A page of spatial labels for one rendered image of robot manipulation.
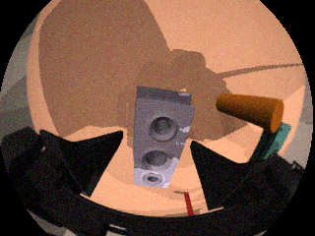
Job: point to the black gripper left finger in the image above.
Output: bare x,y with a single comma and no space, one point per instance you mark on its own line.
86,160

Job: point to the orange-brown cylinder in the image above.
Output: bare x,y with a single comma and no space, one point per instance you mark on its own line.
264,112

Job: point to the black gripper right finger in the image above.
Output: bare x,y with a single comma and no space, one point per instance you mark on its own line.
220,176

